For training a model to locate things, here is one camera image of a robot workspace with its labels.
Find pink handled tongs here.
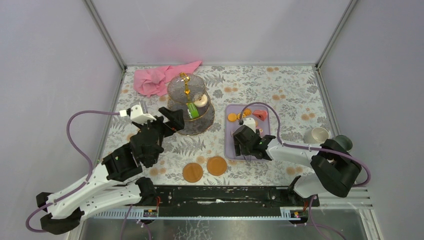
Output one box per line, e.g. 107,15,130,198
243,155,252,164

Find green striped cake piece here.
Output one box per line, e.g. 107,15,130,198
186,102,200,119

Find white glazed donut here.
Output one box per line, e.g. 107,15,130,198
193,94,209,108

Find three-tier glass cake stand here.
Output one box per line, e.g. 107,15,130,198
167,72,215,136

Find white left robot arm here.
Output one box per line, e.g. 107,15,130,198
36,104,185,235

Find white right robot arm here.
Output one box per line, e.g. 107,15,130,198
232,125,362,206

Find lilac plastic tray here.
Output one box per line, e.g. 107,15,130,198
224,104,271,161

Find yellow jam-dot cookie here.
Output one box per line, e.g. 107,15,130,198
237,113,246,120

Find yellow round biscuit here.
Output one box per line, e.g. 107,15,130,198
227,113,238,122

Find orange swirl cookie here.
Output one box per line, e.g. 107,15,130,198
243,108,252,116

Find pink cake slice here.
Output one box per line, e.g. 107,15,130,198
252,109,268,122

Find right wooden coaster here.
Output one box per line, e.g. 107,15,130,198
206,156,228,176

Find wooden coaster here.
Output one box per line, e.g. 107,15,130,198
182,162,204,183
206,156,228,176

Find pink cloth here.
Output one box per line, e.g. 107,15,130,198
133,60,202,97

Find left wooden coaster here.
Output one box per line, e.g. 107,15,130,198
182,162,204,183

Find white ceramic mug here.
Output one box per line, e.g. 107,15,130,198
303,127,330,144

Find grey ceramic mug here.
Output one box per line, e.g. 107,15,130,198
332,135,354,152

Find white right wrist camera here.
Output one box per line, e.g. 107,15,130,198
243,117,257,133

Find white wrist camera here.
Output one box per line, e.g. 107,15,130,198
243,117,257,133
118,101,157,125

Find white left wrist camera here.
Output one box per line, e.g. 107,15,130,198
118,101,157,125

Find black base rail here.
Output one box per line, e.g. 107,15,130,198
136,185,320,218

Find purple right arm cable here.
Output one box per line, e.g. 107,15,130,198
238,101,372,240

